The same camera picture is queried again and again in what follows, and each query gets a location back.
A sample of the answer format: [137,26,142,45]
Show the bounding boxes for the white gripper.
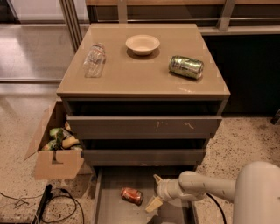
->
[145,174,184,213]

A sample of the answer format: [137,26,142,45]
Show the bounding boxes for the red coke can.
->
[121,187,144,206]

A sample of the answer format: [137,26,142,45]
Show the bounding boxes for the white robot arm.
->
[145,161,280,224]

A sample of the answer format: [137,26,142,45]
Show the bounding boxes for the bottom open grey drawer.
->
[92,166,198,224]

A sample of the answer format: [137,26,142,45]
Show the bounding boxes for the middle grey drawer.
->
[81,149,206,166]

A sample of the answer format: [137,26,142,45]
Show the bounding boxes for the tan drawer cabinet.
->
[56,23,231,176]

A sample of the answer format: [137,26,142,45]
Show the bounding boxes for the top grey drawer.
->
[67,115,221,139]

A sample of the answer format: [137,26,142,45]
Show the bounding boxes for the green soda can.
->
[169,55,204,80]

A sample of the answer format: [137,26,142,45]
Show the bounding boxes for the cardboard box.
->
[24,101,92,179]

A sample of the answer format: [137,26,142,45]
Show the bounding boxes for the black power strip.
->
[31,184,53,224]

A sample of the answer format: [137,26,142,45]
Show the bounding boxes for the snack items in box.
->
[41,122,82,151]

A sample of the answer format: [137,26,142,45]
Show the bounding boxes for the white bowl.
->
[125,35,160,56]

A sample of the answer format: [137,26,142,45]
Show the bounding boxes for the black cable right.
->
[206,192,228,224]

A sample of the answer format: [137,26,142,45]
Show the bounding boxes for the black cable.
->
[40,188,86,224]
[206,192,228,224]

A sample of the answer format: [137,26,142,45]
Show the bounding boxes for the black cable left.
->
[40,188,86,224]

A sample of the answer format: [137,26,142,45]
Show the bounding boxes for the metal window frame rail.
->
[59,0,280,49]

